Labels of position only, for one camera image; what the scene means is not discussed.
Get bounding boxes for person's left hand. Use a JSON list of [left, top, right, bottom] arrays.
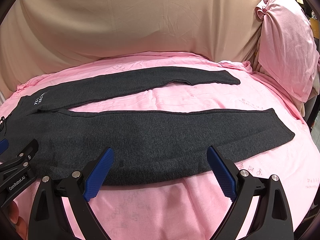
[[7, 201, 28, 239]]

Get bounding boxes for pink bed sheet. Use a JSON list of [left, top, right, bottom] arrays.
[[1, 52, 319, 239]]

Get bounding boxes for beige curtain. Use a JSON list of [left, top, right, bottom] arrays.
[[1, 0, 261, 98]]

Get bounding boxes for dark grey pants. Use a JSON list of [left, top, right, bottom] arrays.
[[1, 67, 295, 186]]

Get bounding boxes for pink pillow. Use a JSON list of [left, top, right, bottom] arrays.
[[255, 0, 319, 102]]

